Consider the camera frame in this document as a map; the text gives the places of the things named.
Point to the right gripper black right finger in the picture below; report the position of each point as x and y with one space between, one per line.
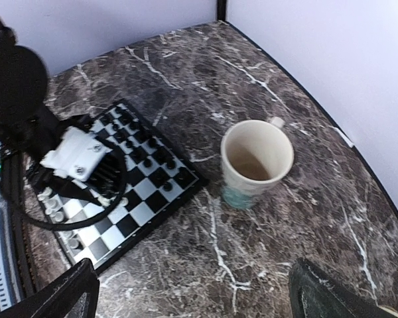
313 293

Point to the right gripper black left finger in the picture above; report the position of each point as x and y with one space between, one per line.
73 294

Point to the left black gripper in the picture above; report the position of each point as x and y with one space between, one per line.
101 188

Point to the black grey chessboard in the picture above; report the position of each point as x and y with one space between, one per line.
159 181

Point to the cream floral mug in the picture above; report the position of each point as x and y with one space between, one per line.
255 156

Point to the left black frame post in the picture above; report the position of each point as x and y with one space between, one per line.
221 10

